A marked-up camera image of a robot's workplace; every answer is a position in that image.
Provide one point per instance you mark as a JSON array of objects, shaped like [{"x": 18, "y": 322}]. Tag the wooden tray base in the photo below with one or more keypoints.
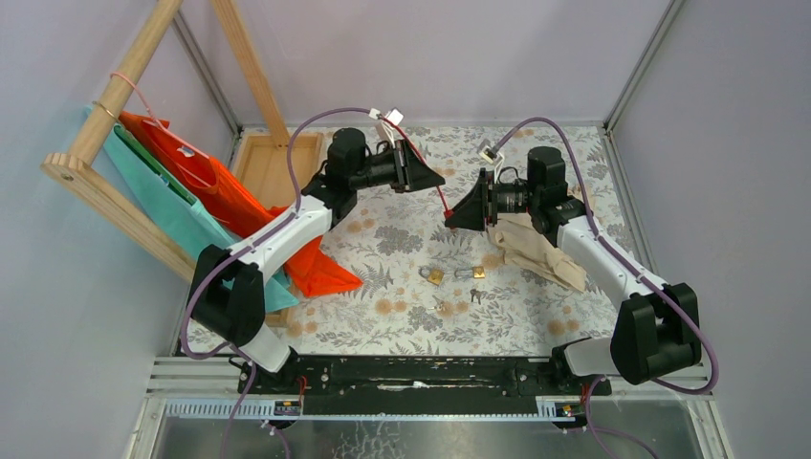
[{"x": 260, "y": 165}]

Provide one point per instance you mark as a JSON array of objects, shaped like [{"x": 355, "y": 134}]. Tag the red cable lock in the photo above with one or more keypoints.
[{"x": 413, "y": 147}]

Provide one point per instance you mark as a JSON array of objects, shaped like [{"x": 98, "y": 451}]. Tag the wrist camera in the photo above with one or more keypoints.
[
  {"x": 385, "y": 133},
  {"x": 492, "y": 156}
]

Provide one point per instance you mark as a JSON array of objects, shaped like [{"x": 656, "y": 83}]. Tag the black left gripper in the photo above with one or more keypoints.
[{"x": 409, "y": 172}]

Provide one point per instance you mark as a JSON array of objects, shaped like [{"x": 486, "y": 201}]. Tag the beige folded cloth bag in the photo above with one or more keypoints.
[{"x": 522, "y": 246}]

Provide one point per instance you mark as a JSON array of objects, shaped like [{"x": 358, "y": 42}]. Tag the long shackle brass padlock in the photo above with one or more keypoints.
[{"x": 475, "y": 272}]

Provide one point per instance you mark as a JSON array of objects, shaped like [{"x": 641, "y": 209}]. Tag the keys of long padlock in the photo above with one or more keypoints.
[{"x": 476, "y": 296}]

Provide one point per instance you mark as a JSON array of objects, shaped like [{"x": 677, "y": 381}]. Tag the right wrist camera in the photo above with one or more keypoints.
[{"x": 492, "y": 156}]

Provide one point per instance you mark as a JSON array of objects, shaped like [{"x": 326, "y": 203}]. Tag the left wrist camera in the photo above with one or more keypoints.
[{"x": 385, "y": 133}]

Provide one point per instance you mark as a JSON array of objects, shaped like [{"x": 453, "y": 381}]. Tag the green bag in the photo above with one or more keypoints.
[{"x": 153, "y": 164}]

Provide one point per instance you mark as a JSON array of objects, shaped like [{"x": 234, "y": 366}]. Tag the teal cloth bag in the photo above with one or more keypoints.
[{"x": 190, "y": 227}]

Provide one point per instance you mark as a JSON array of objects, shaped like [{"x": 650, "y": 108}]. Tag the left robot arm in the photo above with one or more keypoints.
[{"x": 228, "y": 288}]

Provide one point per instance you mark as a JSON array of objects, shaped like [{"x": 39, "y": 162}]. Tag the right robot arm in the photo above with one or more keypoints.
[{"x": 654, "y": 332}]

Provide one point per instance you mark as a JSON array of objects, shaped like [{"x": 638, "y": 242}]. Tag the orange cloth bag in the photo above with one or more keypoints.
[{"x": 230, "y": 204}]

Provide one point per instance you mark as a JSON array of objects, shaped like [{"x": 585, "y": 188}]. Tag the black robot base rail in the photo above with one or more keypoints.
[{"x": 358, "y": 385}]

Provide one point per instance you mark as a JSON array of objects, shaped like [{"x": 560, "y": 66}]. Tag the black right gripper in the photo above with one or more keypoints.
[{"x": 479, "y": 205}]

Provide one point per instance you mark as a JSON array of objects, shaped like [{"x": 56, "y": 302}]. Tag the short shackle brass padlock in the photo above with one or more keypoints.
[{"x": 434, "y": 276}]

